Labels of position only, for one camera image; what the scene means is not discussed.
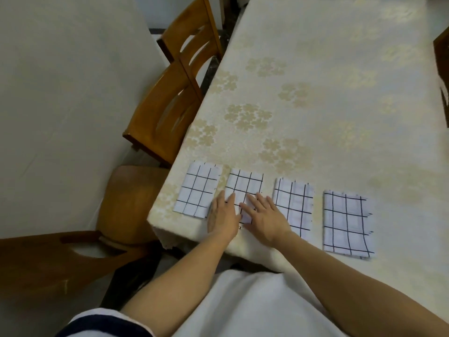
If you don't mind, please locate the person's right hand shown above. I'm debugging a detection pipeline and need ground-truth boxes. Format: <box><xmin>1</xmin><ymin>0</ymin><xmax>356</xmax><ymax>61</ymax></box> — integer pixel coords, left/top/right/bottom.
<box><xmin>239</xmin><ymin>192</ymin><xmax>294</xmax><ymax>249</ymax></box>

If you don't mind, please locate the person's left hand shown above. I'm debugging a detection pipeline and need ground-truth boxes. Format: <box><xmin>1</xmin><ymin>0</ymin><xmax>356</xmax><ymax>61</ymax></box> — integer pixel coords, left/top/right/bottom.
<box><xmin>207</xmin><ymin>190</ymin><xmax>243</xmax><ymax>242</ymax></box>

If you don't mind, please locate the person's left forearm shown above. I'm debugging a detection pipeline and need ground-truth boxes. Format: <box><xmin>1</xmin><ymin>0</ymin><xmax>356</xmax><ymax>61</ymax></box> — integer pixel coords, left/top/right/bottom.
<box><xmin>119</xmin><ymin>233</ymin><xmax>232</xmax><ymax>337</ymax></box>

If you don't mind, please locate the person's right forearm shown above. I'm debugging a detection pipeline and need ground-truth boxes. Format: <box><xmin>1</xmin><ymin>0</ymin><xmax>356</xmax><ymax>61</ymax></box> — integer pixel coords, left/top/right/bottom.
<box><xmin>275</xmin><ymin>231</ymin><xmax>449</xmax><ymax>337</ymax></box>

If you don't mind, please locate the table with cream floral tablecloth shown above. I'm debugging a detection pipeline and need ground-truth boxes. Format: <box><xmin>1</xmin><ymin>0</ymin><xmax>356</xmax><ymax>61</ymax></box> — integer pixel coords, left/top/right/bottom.
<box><xmin>146</xmin><ymin>0</ymin><xmax>449</xmax><ymax>313</ymax></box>

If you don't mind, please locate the earlier checked cloth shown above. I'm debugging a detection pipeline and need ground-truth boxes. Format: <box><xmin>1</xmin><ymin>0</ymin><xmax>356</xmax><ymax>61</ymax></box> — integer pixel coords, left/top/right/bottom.
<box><xmin>322</xmin><ymin>189</ymin><xmax>375</xmax><ymax>259</ymax></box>

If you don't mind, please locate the wooden dining chair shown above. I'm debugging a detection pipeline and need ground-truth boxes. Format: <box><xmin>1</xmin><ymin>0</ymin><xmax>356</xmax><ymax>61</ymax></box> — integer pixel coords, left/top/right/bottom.
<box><xmin>123</xmin><ymin>59</ymin><xmax>205</xmax><ymax>169</ymax></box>
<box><xmin>0</xmin><ymin>165</ymin><xmax>171</xmax><ymax>299</ymax></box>
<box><xmin>157</xmin><ymin>0</ymin><xmax>225</xmax><ymax>88</ymax></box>
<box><xmin>432</xmin><ymin>26</ymin><xmax>449</xmax><ymax>129</ymax></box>

